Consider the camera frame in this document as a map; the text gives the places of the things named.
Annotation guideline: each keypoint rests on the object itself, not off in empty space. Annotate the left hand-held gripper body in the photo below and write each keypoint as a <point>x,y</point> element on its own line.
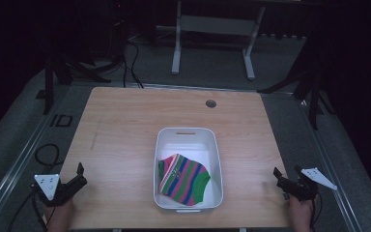
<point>50,187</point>

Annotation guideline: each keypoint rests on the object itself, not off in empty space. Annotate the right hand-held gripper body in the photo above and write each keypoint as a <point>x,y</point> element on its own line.
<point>306,185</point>

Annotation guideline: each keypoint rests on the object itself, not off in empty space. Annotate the person's right hand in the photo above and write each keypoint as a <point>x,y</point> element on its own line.
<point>300,213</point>

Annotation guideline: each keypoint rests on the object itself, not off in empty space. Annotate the person's left hand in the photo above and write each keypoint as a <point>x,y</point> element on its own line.
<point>59,216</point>

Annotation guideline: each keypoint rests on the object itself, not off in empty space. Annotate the black metal stand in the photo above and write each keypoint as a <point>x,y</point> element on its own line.
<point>314,103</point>
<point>49,87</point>

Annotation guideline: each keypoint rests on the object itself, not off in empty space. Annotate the striped colourful sock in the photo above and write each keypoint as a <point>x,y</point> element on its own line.
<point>183,179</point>

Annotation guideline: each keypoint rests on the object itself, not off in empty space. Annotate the white plastic basin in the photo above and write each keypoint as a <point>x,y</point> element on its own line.
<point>186,141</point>

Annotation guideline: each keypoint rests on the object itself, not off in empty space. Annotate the silver metal floor rail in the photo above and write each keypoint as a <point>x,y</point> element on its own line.
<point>328,167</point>
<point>16,167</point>

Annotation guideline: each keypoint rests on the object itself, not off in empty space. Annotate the white metal desk frame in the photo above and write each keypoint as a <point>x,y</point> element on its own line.
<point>217,25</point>

